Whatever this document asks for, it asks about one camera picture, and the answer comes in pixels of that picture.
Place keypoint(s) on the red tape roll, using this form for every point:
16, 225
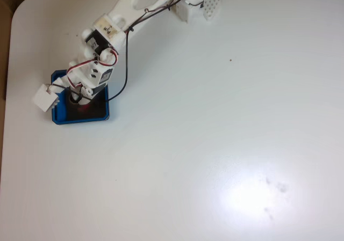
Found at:
84, 109

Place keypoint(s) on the blue square box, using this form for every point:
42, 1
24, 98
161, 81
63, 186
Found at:
60, 115

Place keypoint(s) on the black square pad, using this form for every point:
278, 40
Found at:
99, 109

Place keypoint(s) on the white camera box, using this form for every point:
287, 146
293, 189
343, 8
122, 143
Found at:
44, 97

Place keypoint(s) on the white perforated base plate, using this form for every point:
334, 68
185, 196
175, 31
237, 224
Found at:
212, 6

